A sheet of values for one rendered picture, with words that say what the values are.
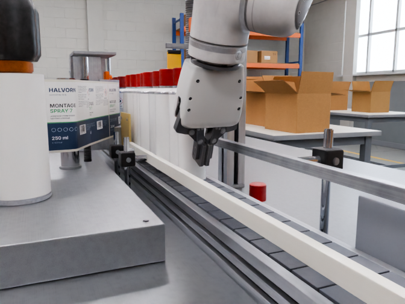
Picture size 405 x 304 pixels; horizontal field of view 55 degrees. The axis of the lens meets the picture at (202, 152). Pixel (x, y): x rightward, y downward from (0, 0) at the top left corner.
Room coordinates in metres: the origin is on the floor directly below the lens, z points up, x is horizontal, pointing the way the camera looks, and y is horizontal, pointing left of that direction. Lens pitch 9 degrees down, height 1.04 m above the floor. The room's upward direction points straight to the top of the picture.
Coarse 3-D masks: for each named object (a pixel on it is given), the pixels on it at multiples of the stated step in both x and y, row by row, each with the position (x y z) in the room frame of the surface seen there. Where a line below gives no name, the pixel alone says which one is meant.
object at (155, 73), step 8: (152, 72) 0.86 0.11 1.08; (152, 80) 0.87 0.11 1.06; (152, 88) 0.86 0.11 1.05; (152, 96) 0.85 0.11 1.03; (152, 104) 0.85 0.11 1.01; (152, 112) 0.85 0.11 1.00; (152, 120) 0.85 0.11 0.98; (152, 128) 0.85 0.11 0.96; (152, 136) 0.85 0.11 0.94; (152, 144) 0.85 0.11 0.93; (152, 152) 0.85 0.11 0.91
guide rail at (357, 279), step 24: (168, 168) 0.67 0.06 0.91; (216, 192) 0.49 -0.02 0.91; (240, 216) 0.43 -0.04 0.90; (264, 216) 0.39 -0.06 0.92; (288, 240) 0.34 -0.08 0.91; (312, 240) 0.33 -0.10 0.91; (312, 264) 0.31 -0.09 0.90; (336, 264) 0.29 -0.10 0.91; (360, 288) 0.26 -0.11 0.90; (384, 288) 0.24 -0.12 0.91
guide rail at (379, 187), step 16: (224, 144) 0.64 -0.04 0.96; (240, 144) 0.59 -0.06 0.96; (272, 160) 0.51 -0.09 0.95; (288, 160) 0.48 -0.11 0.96; (304, 160) 0.45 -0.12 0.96; (320, 176) 0.42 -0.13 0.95; (336, 176) 0.40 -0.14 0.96; (352, 176) 0.38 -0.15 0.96; (368, 176) 0.37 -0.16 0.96; (368, 192) 0.36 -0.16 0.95; (384, 192) 0.34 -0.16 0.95; (400, 192) 0.33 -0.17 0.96
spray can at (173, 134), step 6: (174, 72) 0.74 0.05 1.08; (180, 72) 0.73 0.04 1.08; (174, 78) 0.74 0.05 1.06; (174, 84) 0.74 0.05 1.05; (174, 90) 0.73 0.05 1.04; (174, 96) 0.73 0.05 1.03; (174, 120) 0.73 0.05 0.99; (174, 132) 0.73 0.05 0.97; (174, 138) 0.73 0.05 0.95; (174, 144) 0.73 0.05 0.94; (174, 150) 0.73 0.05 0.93; (174, 156) 0.73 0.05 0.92; (174, 162) 0.73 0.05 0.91
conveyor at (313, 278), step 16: (160, 176) 0.74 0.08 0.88; (192, 192) 0.62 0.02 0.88; (208, 208) 0.53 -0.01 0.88; (256, 208) 0.53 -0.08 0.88; (224, 224) 0.47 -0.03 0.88; (240, 224) 0.46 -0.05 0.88; (288, 224) 0.46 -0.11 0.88; (256, 240) 0.41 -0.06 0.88; (320, 240) 0.41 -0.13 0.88; (272, 256) 0.37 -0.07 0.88; (288, 256) 0.37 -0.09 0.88; (352, 256) 0.37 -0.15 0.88; (304, 272) 0.34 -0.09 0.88; (384, 272) 0.34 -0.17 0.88; (320, 288) 0.31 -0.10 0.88; (336, 288) 0.31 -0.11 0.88
